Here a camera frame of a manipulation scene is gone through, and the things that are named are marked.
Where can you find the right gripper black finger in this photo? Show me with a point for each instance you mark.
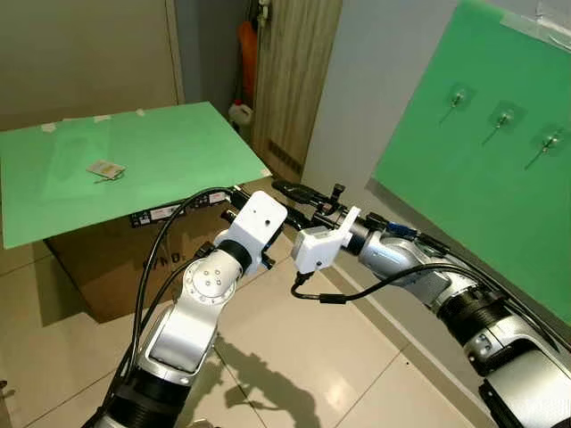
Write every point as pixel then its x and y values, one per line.
pixel 299 187
pixel 310 201

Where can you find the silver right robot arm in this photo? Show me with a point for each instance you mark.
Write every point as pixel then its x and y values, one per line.
pixel 500 339

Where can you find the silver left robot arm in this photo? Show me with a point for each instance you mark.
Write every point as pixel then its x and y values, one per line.
pixel 183 339

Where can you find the clear adhesive metal hook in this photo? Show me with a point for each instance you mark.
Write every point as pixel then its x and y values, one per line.
pixel 459 94
pixel 553 140
pixel 505 116

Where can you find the white bottle with red cap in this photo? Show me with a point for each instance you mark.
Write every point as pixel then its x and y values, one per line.
pixel 239 114

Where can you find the wood grain door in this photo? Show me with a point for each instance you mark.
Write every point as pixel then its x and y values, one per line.
pixel 294 89

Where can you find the plain green board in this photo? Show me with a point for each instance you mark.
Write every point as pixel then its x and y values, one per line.
pixel 178 152

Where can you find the green board with hooks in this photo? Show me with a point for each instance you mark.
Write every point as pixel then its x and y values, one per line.
pixel 464 205

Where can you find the orange bag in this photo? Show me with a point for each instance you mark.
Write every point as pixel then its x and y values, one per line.
pixel 247 53

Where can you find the white hanging trinket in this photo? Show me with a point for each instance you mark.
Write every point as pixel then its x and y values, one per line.
pixel 263 13

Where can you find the beige tag with key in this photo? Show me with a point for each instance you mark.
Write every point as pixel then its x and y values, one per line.
pixel 105 168

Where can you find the white door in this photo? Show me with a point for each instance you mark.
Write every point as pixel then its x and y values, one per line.
pixel 80 53

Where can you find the wide translucent tape strip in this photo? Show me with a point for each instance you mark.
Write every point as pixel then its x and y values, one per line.
pixel 544 31

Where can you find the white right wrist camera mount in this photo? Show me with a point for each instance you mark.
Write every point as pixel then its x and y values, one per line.
pixel 312 250

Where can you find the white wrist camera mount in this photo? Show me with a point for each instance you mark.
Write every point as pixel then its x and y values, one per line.
pixel 259 218
pixel 312 250

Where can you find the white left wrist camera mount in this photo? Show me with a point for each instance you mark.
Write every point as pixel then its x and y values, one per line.
pixel 259 218

